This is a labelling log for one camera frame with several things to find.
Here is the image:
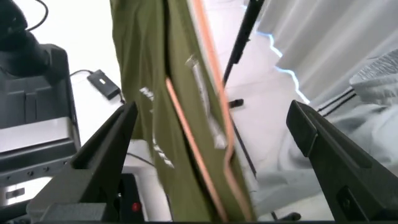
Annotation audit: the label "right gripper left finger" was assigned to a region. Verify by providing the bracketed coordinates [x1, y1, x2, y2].
[26, 101, 139, 222]

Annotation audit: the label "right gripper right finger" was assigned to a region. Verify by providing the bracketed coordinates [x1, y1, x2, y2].
[285, 100, 398, 222]

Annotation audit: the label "pale grey shorts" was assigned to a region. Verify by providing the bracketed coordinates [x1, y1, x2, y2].
[251, 48, 398, 216]

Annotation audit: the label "green garment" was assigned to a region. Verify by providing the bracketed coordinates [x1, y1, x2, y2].
[109, 0, 257, 222]

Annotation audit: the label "pink clothes hanger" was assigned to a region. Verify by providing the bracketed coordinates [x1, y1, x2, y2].
[164, 0, 253, 222]

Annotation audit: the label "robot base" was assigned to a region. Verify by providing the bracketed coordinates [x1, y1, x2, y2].
[0, 0, 146, 223]

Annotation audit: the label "black clothes rack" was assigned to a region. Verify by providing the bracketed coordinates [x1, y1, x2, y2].
[222, 0, 302, 222]

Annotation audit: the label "white curtain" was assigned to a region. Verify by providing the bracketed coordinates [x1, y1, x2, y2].
[254, 0, 398, 106]

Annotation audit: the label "black cable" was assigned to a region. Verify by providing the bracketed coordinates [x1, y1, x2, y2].
[26, 0, 50, 32]
[70, 68, 127, 105]

